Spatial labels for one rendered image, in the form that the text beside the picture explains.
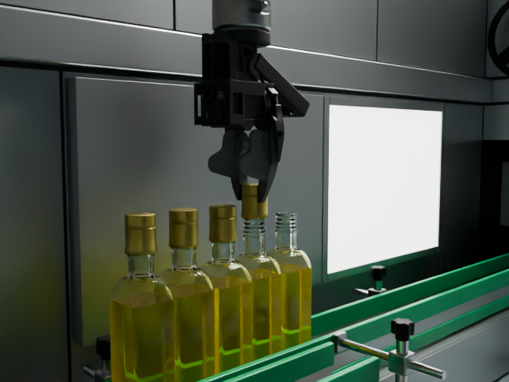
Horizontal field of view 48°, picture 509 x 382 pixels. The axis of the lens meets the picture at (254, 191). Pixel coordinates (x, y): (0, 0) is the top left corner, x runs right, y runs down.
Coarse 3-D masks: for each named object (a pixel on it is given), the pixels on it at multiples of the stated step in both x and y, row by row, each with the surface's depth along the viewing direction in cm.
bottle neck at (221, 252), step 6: (216, 246) 71; (222, 246) 71; (228, 246) 71; (234, 246) 72; (216, 252) 71; (222, 252) 71; (228, 252) 71; (234, 252) 72; (216, 258) 71; (222, 258) 71; (228, 258) 71; (234, 258) 72
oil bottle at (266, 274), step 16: (240, 256) 76; (256, 256) 75; (272, 256) 77; (256, 272) 74; (272, 272) 76; (256, 288) 74; (272, 288) 76; (256, 304) 74; (272, 304) 76; (256, 320) 74; (272, 320) 76; (256, 336) 74; (272, 336) 76; (256, 352) 75; (272, 352) 77
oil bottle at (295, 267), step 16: (288, 256) 78; (304, 256) 80; (288, 272) 78; (304, 272) 80; (288, 288) 78; (304, 288) 80; (288, 304) 78; (304, 304) 80; (288, 320) 78; (304, 320) 80; (288, 336) 78; (304, 336) 81
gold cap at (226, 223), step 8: (216, 208) 70; (224, 208) 70; (232, 208) 71; (216, 216) 71; (224, 216) 70; (232, 216) 71; (216, 224) 71; (224, 224) 70; (232, 224) 71; (216, 232) 71; (224, 232) 71; (232, 232) 71; (216, 240) 71; (224, 240) 71; (232, 240) 71
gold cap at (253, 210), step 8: (248, 184) 75; (256, 184) 75; (248, 192) 75; (256, 192) 75; (248, 200) 75; (256, 200) 75; (248, 208) 75; (256, 208) 75; (264, 208) 75; (248, 216) 75; (256, 216) 75; (264, 216) 75
